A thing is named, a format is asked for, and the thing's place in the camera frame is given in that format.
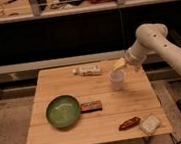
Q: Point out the white lying bottle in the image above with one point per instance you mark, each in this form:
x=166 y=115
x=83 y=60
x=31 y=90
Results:
x=87 y=70

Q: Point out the green ceramic bowl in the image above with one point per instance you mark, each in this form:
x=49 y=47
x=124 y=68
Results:
x=63 y=111

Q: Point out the wooden table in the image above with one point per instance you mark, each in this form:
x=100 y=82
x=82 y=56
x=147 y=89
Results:
x=136 y=99

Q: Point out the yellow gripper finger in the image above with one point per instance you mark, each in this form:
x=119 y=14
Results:
x=119 y=64

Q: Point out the translucent plastic cup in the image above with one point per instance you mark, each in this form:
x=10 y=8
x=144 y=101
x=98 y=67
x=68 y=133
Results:
x=117 y=79

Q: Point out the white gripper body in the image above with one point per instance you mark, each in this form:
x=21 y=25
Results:
x=132 y=60

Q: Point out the red chocolate bar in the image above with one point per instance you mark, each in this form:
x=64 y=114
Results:
x=91 y=106

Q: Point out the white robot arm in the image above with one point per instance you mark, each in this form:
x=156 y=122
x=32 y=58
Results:
x=151 y=37

